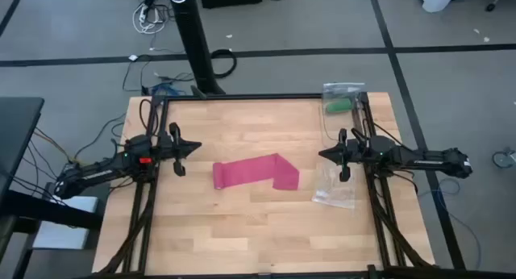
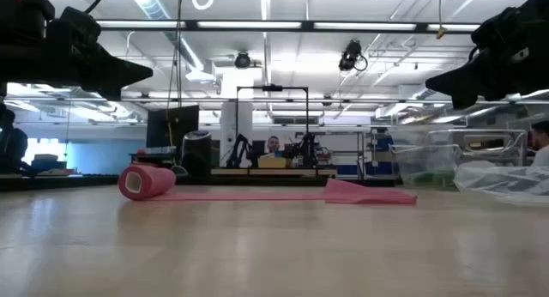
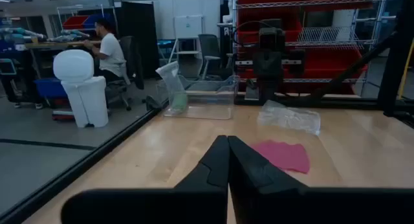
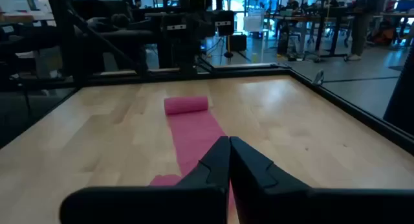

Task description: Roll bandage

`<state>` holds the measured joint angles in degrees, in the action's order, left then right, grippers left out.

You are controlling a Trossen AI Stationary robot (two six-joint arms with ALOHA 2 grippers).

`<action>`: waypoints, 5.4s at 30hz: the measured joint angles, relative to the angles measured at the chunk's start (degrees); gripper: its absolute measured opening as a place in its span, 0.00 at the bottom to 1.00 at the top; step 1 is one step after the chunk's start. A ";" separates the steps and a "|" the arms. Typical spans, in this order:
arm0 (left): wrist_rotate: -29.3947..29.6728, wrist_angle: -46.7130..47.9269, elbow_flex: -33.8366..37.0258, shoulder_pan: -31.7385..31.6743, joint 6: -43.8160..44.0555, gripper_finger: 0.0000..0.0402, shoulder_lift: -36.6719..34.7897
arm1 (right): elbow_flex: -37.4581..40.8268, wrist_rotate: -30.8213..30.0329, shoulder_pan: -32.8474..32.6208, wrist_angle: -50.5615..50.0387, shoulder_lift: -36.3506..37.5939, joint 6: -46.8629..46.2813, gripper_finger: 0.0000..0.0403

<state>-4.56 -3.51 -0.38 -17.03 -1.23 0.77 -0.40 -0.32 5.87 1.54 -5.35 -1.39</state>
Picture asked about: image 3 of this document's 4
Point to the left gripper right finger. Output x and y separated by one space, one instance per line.
258 198

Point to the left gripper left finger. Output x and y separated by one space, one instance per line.
200 201

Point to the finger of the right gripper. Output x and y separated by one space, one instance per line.
273 88
263 88

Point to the pink gauze bandage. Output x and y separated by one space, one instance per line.
284 156

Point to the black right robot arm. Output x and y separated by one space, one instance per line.
250 93

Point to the green bandage roll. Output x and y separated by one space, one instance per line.
179 101

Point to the crumpled clear plastic bag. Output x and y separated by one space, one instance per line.
288 117

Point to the clear plastic bin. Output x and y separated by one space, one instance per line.
210 104

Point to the grey office chair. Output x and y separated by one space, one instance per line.
209 46

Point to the white folding stand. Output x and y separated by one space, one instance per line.
188 26

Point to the black room divider panel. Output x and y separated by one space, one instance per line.
137 39

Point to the black office chair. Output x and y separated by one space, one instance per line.
129 59

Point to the person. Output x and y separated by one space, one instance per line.
111 52

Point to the white trash can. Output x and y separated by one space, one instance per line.
85 94

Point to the red white flat box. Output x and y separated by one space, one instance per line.
63 115

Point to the blue plastic storage bin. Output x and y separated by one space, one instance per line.
93 19

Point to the blue plastic tote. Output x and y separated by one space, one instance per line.
50 88

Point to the grey metal shelf rack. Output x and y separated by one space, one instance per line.
81 10

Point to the wooden desk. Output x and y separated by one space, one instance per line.
58 44

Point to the teal cloth pile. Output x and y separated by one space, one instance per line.
22 34

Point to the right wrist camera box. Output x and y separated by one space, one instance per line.
271 39

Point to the white cabinet wall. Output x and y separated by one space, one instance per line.
187 5

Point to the black aluminium table frame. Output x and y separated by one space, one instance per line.
396 55

